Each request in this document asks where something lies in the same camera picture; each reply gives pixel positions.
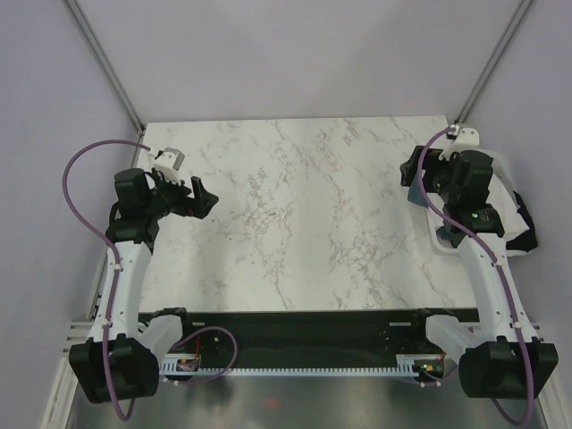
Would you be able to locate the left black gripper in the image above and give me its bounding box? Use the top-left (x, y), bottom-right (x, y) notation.
top-left (144, 170), bottom-right (217, 221)

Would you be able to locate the white t shirt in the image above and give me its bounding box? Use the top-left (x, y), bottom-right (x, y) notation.
top-left (482, 149), bottom-right (528, 257)

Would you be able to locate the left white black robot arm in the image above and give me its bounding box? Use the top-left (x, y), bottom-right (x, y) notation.
top-left (69, 168), bottom-right (219, 404)

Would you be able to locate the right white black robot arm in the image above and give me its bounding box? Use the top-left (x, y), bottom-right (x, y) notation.
top-left (400, 146), bottom-right (559, 400)

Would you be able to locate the blue t shirt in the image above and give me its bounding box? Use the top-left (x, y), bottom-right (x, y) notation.
top-left (435, 225), bottom-right (456, 248)

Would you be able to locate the white laundry basket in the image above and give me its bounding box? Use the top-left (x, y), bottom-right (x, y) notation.
top-left (426, 149), bottom-right (517, 254)

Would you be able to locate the black t shirt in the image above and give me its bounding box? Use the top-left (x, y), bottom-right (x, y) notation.
top-left (502, 189), bottom-right (541, 258)

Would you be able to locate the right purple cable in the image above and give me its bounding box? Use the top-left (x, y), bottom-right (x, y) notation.
top-left (419, 127), bottom-right (537, 425)

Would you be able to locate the purple cable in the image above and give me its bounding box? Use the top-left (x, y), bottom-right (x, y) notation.
top-left (63, 139), bottom-right (153, 423)
top-left (419, 127), bottom-right (537, 425)

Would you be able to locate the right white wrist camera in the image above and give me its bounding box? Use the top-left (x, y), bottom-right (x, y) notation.
top-left (439, 125), bottom-right (480, 161)

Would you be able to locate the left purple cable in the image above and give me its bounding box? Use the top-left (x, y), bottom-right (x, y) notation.
top-left (63, 139), bottom-right (153, 423)

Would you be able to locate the right aluminium corner post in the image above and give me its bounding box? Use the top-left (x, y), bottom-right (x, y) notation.
top-left (453, 0), bottom-right (536, 123)

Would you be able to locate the aluminium corner post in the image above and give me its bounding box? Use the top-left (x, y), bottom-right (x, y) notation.
top-left (63, 0), bottom-right (146, 137)
top-left (453, 0), bottom-right (536, 123)

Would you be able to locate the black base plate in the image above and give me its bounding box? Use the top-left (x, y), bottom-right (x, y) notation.
top-left (136, 307), bottom-right (482, 371)

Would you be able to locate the white slotted cable duct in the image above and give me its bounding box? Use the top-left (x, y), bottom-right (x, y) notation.
top-left (158, 352), bottom-right (461, 381)

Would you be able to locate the left aluminium corner post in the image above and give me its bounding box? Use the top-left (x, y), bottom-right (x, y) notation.
top-left (63, 0), bottom-right (146, 137)

